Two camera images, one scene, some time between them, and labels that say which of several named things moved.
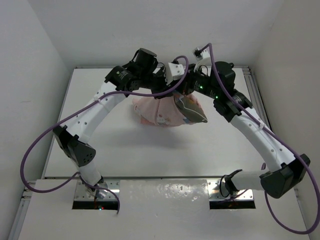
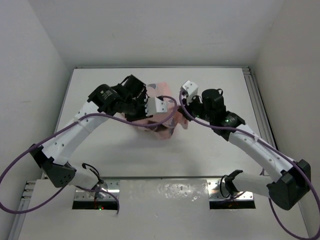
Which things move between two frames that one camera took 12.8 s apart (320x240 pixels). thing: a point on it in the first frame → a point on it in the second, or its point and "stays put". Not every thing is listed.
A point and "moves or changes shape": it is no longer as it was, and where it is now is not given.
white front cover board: (167, 209) stays put
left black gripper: (165, 85) → (142, 113)
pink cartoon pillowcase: (162, 111) moves or changes shape
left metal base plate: (108, 190) stays put
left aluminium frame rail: (16, 226) stays put
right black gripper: (185, 88) → (189, 113)
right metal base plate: (214, 193) stays put
